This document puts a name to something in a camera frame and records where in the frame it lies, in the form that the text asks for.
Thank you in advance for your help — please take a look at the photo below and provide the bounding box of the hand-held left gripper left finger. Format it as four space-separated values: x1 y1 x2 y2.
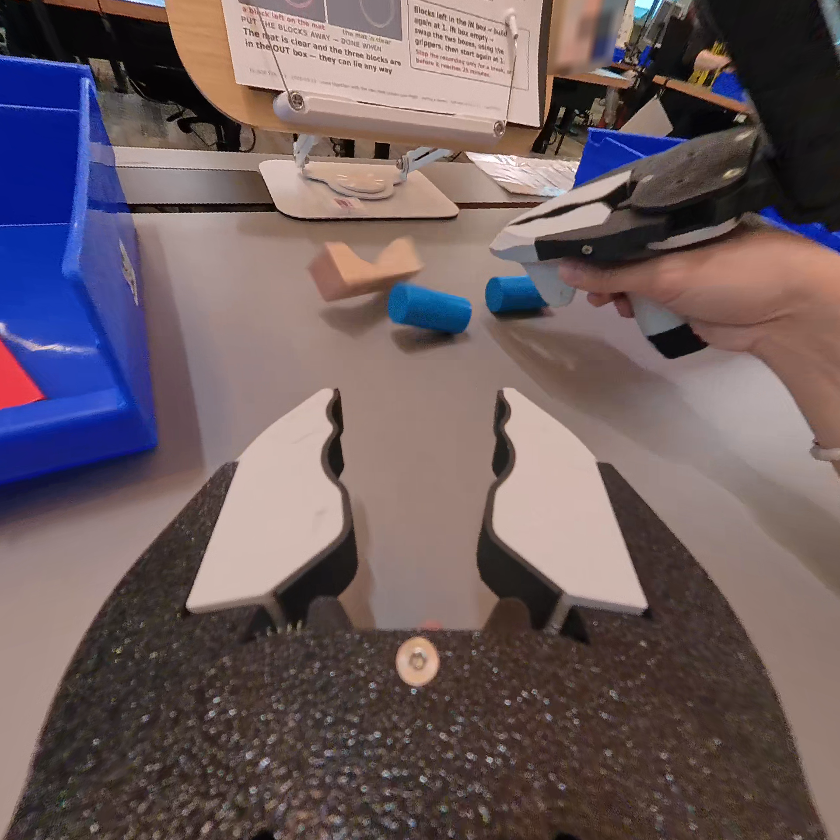
185 387 360 616

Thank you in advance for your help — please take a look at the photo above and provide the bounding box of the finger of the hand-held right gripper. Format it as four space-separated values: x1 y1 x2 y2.
518 168 634 224
489 202 616 262

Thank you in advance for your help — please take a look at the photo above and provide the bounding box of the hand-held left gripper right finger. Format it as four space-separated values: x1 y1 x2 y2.
476 387 651 630

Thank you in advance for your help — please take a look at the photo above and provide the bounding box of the blue plastic bin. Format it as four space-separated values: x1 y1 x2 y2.
574 128 840 253
0 56 160 488

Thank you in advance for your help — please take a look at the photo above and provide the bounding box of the blue cylinder block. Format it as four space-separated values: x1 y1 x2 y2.
484 276 549 316
387 282 473 336

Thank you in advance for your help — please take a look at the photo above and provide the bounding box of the natural wooden arch block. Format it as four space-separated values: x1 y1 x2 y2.
307 236 424 303

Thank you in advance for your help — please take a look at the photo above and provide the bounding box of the red plank block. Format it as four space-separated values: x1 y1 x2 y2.
0 338 47 411

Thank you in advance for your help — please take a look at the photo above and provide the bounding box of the person's right hand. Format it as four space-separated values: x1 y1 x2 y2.
558 212 840 446

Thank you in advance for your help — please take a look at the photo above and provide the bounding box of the printed paper leaflet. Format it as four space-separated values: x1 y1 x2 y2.
466 152 581 198

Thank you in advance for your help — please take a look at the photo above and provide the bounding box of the white document stand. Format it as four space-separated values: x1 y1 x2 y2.
258 10 519 221

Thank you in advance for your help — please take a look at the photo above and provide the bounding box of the background wooden desk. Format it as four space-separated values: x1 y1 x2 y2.
36 0 170 26

